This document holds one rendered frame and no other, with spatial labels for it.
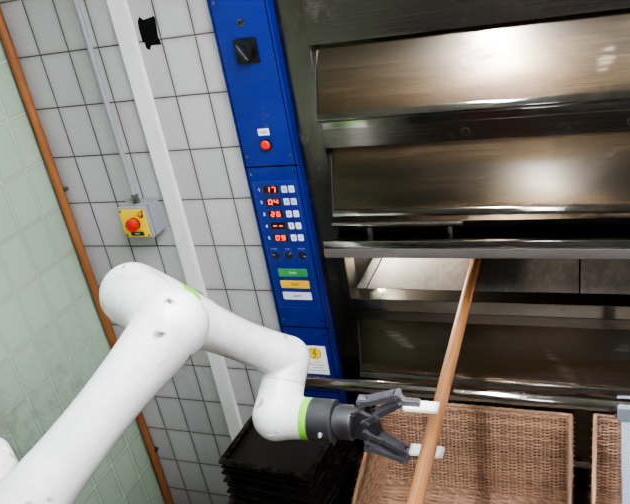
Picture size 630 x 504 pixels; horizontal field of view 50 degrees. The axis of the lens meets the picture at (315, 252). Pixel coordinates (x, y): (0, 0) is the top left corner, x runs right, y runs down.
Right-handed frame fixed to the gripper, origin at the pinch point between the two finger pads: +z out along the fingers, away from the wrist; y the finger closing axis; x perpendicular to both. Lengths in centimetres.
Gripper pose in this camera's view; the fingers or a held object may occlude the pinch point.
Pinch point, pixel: (432, 429)
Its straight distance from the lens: 145.7
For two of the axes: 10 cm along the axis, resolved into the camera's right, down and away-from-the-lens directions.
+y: 1.7, 8.9, 4.3
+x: -3.2, 4.6, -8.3
